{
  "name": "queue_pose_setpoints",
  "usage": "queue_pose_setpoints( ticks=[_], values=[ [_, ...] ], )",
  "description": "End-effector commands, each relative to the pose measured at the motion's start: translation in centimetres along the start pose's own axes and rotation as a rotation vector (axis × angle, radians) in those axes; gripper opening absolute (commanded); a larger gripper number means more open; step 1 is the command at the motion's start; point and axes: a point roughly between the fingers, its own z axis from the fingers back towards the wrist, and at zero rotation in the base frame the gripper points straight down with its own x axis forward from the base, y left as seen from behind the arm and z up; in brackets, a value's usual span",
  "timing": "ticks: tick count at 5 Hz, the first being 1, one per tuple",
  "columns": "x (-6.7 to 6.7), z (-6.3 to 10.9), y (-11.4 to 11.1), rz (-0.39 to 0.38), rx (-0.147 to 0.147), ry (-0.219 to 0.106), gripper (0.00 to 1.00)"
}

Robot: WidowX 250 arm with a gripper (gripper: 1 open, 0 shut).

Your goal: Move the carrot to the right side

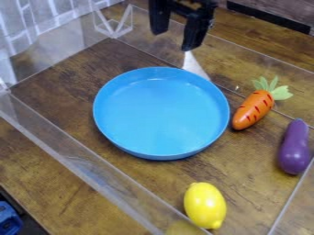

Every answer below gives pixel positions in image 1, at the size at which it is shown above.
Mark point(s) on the purple toy eggplant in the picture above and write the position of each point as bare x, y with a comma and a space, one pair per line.
294, 153

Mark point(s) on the yellow toy lemon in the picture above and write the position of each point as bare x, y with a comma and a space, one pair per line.
204, 205

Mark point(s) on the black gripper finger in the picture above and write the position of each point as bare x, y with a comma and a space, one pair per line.
197, 24
159, 12

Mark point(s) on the blue object at corner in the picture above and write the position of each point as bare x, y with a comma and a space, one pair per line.
10, 223

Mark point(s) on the clear acrylic enclosure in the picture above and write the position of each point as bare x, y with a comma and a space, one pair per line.
77, 184

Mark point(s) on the blue round plate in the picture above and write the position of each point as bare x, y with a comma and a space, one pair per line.
160, 113

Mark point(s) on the orange toy carrot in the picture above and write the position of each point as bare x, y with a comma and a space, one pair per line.
259, 102

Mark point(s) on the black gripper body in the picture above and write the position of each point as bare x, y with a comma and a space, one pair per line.
184, 7

